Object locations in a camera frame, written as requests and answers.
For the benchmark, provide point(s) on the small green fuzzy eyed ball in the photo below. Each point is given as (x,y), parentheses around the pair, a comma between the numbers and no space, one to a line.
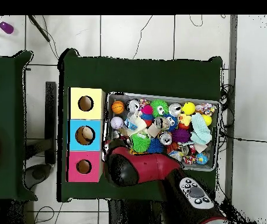
(157,107)

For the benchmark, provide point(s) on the purple bottle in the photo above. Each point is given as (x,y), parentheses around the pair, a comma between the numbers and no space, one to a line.
(6,27)

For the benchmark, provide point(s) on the black rod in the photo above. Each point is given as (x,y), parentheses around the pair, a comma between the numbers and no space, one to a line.
(39,29)

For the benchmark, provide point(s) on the shallow metal mesh bin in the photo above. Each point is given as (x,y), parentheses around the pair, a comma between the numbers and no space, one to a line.
(119,96)

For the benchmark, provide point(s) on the orange toy basketball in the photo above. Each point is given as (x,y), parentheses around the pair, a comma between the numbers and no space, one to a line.
(118,107)

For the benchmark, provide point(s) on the white toy baseball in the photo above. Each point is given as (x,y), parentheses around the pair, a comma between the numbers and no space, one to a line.
(117,123)

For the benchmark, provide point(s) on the purple spiky ball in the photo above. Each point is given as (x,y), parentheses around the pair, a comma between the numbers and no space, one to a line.
(181,135)

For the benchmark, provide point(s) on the blue fuzzy eyed ball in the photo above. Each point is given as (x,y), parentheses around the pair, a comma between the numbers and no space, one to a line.
(174,124)

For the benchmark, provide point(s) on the wooden box with three holes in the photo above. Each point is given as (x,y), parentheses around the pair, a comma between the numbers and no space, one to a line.
(95,112)

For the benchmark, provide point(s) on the large green fuzzy eyed ball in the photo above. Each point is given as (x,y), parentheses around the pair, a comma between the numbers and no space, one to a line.
(140,143)

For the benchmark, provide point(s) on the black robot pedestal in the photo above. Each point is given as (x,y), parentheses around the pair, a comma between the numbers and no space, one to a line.
(123,212)

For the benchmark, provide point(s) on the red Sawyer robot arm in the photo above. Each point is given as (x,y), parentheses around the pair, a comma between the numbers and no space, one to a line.
(147,168)

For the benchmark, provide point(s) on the yellow smiley ball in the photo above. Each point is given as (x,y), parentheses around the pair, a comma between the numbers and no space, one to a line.
(188,108)

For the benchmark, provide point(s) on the silver plastic toy truck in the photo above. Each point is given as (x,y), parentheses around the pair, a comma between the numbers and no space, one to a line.
(116,134)

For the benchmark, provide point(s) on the dark green tablecloth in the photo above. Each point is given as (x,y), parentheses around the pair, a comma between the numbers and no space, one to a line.
(4,116)
(147,74)

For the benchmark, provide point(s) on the light blue cloth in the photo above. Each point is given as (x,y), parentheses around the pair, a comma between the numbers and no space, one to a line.
(201,130)

